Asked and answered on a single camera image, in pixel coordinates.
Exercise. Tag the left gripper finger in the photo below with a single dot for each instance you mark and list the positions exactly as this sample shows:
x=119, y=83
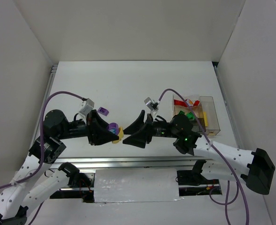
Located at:
x=101, y=138
x=95, y=119

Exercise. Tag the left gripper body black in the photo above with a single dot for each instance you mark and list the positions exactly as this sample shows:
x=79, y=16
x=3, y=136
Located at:
x=89, y=128

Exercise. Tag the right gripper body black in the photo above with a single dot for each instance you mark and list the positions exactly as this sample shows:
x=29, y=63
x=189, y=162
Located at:
x=149, y=129

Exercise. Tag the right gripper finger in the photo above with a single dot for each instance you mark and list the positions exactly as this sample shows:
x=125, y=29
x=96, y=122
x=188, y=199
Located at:
x=138, y=139
x=138, y=126

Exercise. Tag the purple round flower lego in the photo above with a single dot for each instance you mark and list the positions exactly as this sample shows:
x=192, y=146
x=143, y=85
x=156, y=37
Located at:
x=113, y=128

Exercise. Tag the yellow half round lego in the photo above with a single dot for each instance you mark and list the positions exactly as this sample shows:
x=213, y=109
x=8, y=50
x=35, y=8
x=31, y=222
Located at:
x=120, y=136

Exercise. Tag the red curved lego brick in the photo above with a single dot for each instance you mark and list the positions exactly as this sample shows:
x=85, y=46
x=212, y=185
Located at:
x=180, y=103

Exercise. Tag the small red lego brick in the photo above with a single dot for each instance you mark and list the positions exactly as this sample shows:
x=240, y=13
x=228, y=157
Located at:
x=196, y=103

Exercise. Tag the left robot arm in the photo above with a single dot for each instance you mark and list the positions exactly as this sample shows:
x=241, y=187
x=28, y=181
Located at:
x=21, y=196

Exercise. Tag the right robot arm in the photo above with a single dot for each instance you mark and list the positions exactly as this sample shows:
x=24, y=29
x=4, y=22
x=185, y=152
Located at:
x=255, y=169

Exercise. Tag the purple sloped lego brick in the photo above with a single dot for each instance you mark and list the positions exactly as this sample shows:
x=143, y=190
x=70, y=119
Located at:
x=103, y=111

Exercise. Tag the clear plastic container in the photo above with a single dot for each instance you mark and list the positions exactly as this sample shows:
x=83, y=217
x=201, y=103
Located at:
x=192, y=100

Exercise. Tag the red flower lego piece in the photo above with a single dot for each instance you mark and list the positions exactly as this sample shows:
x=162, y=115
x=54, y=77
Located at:
x=189, y=102

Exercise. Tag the amber plastic container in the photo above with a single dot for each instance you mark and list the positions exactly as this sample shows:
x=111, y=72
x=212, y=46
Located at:
x=197, y=111

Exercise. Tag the white taped panel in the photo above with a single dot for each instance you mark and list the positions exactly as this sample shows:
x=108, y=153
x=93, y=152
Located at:
x=136, y=185

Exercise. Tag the tall smoky plastic container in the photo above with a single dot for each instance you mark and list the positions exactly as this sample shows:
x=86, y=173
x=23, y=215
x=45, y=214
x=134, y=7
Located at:
x=208, y=105

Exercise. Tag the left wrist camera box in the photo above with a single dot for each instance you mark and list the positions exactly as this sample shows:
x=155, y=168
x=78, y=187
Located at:
x=86, y=107

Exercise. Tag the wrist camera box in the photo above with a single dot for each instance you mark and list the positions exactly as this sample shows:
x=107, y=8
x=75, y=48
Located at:
x=86, y=107
x=153, y=106

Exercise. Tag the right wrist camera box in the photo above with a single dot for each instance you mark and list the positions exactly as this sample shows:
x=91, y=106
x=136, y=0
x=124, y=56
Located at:
x=153, y=106

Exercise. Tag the aluminium front rail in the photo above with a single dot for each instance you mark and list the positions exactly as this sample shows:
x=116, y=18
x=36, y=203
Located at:
x=120, y=162

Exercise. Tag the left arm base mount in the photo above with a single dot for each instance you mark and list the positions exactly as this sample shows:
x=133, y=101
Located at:
x=83, y=191

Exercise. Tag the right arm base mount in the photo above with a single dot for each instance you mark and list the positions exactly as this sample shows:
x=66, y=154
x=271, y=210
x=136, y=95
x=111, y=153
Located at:
x=192, y=183

